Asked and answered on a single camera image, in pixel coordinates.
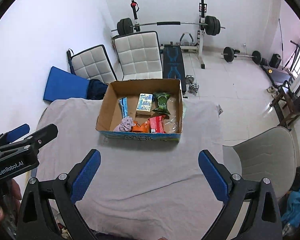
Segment white blue tissue pack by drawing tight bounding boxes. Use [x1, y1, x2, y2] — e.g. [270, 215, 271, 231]
[136, 93, 153, 115]

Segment blue long snack bar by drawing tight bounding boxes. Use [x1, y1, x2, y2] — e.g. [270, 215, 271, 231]
[119, 98, 128, 118]

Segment white quilted chair right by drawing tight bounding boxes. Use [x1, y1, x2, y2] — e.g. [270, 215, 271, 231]
[114, 31, 163, 80]

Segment open cardboard box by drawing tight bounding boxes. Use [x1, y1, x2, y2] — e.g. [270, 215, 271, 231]
[96, 79, 183, 142]

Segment grey plastic chair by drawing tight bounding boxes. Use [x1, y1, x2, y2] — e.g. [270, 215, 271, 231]
[223, 126, 296, 199]

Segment lilac cloth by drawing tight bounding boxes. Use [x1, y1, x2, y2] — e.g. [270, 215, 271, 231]
[114, 116, 134, 132]

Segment dark blue cloth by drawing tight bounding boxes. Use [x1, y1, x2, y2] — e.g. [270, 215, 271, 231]
[87, 79, 108, 100]

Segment red snack packet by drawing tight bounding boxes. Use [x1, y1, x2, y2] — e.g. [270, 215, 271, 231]
[148, 115, 165, 133]

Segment dark wooden chair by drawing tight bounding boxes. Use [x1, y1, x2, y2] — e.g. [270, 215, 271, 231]
[270, 80, 300, 130]

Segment white quilted chair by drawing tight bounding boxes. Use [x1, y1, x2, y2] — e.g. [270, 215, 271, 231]
[66, 44, 117, 84]
[114, 31, 163, 80]

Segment barbell on rack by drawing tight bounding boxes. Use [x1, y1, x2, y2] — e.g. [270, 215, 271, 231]
[111, 16, 225, 36]

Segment chrome dumbbell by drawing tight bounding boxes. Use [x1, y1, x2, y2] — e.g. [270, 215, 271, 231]
[185, 75, 199, 94]

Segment white barbell rack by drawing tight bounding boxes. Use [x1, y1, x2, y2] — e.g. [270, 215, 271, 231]
[130, 0, 207, 69]

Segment blue garment pile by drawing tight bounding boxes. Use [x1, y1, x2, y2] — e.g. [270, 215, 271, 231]
[281, 190, 300, 228]

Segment floor barbell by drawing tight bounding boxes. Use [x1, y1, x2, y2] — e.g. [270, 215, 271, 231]
[221, 47, 262, 64]

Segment green snack packet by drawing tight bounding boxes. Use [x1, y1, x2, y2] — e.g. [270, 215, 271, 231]
[153, 92, 171, 115]

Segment orange snack packet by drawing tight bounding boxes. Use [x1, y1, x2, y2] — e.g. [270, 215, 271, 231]
[131, 120, 151, 133]

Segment black blue weight bench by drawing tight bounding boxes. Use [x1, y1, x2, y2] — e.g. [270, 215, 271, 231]
[162, 45, 186, 95]

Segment person's left hand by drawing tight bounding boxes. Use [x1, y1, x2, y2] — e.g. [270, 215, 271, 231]
[0, 179, 22, 235]

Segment grey table cloth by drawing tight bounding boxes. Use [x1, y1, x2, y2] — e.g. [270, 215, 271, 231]
[37, 99, 223, 239]

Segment white quilted chair left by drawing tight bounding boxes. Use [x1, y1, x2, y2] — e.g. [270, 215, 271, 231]
[66, 44, 117, 84]

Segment blue foam mat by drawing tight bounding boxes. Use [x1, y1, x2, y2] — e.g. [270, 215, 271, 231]
[43, 66, 89, 102]

